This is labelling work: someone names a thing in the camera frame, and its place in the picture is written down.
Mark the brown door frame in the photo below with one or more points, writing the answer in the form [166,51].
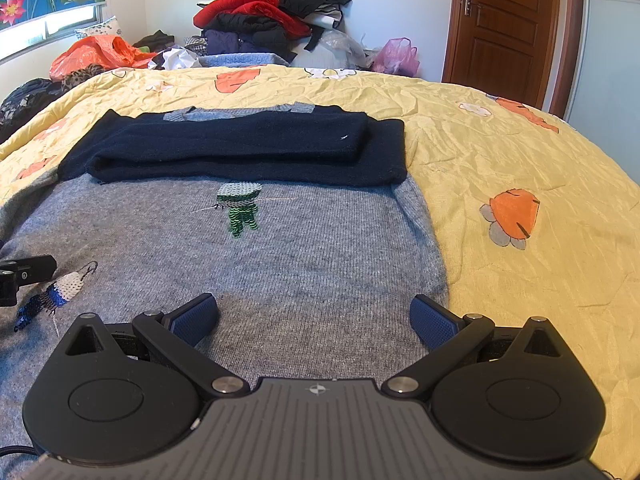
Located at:
[567,35]

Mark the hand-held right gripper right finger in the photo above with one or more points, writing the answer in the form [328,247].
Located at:
[430,322]

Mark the orange garment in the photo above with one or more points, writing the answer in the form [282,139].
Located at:
[95,52]

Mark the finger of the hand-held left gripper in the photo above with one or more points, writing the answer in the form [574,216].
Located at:
[30,267]

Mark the leopard print cloth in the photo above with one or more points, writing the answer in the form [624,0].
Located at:
[82,77]

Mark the grey and navy sweater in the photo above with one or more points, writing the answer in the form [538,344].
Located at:
[300,260]

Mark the light blue folded cloth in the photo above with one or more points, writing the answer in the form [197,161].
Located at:
[240,60]

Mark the red garment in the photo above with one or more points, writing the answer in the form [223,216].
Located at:
[250,7]

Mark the yellow floral bedspread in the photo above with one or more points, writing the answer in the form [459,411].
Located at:
[525,170]

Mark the clear plastic bag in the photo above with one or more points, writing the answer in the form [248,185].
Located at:
[340,42]

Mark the pink plastic bag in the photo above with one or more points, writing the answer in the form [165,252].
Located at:
[397,57]

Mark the white crumpled cloth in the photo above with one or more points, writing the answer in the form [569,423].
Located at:
[175,57]

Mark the window frame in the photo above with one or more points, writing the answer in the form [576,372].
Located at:
[50,27]

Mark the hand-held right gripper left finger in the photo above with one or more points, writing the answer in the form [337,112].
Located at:
[197,317]

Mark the black padded jacket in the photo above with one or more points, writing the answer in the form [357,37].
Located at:
[245,25]

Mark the dark purple garment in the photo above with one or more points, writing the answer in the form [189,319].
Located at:
[225,42]

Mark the floral pillow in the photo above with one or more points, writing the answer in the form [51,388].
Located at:
[102,27]

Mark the dark green garment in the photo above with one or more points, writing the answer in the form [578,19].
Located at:
[155,40]

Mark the dark patterned clothes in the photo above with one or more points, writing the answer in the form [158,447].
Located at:
[25,105]

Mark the brown wooden door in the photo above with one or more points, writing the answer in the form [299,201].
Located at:
[505,30]

